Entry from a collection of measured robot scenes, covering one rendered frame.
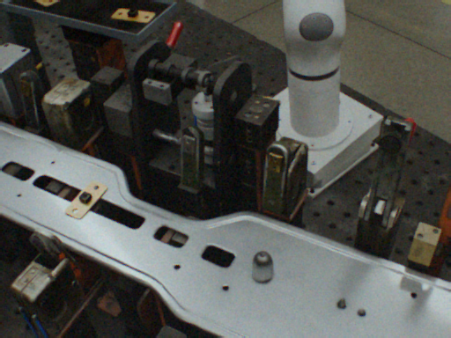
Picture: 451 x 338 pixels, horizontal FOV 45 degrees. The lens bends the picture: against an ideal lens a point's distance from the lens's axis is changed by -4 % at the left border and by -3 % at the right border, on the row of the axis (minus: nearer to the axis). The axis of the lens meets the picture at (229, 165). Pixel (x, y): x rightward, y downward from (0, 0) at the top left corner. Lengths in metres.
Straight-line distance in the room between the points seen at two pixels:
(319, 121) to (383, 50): 1.90
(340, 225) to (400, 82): 1.74
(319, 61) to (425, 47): 2.10
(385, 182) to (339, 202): 0.53
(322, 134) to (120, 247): 0.63
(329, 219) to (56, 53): 1.13
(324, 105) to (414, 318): 0.61
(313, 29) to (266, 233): 0.40
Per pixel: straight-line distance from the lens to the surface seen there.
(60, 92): 1.12
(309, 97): 1.27
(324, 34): 1.09
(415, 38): 3.34
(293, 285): 0.84
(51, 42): 2.07
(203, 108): 0.97
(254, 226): 0.91
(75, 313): 0.95
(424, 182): 1.44
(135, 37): 1.08
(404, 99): 2.85
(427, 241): 0.84
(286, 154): 0.88
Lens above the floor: 1.70
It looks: 44 degrees down
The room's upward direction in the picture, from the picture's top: 4 degrees counter-clockwise
